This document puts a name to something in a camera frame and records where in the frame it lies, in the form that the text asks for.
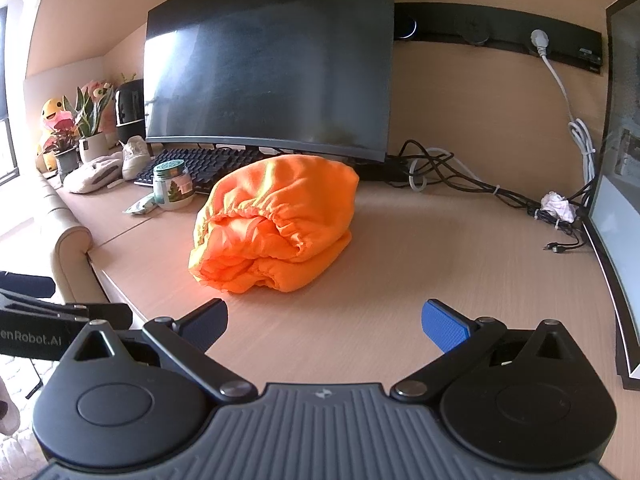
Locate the snake plant in white pot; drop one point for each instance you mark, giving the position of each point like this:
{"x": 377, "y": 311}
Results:
{"x": 94, "y": 145}

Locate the black curved monitor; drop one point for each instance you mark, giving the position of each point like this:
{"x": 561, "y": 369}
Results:
{"x": 270, "y": 60}

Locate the orange garment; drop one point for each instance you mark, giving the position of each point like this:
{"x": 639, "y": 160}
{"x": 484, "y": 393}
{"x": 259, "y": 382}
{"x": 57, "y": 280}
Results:
{"x": 280, "y": 195}

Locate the small green packet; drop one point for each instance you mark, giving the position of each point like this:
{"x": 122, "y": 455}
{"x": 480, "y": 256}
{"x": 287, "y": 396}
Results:
{"x": 141, "y": 205}

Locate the black keyboard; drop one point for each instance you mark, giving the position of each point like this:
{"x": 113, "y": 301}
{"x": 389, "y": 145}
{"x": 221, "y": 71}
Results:
{"x": 200, "y": 162}

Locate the green glass jar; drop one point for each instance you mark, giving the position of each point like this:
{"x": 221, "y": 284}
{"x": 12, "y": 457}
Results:
{"x": 172, "y": 185}

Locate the white sneakers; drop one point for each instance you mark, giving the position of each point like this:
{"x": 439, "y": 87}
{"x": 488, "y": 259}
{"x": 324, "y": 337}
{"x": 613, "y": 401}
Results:
{"x": 92, "y": 175}

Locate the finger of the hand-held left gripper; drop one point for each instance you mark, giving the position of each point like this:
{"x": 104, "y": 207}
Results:
{"x": 112, "y": 312}

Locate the beige sofa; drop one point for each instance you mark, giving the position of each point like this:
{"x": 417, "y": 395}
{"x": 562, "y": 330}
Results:
{"x": 65, "y": 240}

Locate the monitor with lit screen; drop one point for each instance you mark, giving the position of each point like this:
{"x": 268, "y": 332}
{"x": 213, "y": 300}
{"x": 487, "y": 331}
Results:
{"x": 615, "y": 185}

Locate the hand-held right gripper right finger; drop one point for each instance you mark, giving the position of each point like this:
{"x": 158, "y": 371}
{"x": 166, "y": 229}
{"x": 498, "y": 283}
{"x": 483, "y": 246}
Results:
{"x": 445, "y": 327}

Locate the black power adapter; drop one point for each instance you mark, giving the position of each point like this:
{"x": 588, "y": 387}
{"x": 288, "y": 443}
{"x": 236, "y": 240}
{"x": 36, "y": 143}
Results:
{"x": 382, "y": 172}

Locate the black kettle appliance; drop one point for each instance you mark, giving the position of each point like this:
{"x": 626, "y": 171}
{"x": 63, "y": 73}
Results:
{"x": 129, "y": 110}

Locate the round black rail socket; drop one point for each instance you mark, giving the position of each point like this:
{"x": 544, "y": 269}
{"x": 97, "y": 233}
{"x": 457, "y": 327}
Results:
{"x": 475, "y": 35}

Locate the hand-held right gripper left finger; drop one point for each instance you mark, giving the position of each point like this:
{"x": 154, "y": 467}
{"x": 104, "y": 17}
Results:
{"x": 206, "y": 321}

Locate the pink plush toy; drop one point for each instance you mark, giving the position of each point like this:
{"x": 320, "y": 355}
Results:
{"x": 100, "y": 92}

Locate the red-leaf plant in grey pot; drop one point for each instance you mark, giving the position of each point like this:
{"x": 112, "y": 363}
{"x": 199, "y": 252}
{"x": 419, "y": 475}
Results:
{"x": 67, "y": 160}

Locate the black wall power rail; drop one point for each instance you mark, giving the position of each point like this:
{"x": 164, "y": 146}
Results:
{"x": 505, "y": 27}

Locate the white shoe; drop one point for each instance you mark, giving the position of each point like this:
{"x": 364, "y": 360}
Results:
{"x": 135, "y": 157}

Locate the yellow plush toy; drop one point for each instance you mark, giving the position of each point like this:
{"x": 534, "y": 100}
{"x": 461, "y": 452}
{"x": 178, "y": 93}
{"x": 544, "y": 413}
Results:
{"x": 52, "y": 112}

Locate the crumpled white tissue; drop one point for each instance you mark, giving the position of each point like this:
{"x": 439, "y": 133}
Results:
{"x": 559, "y": 206}

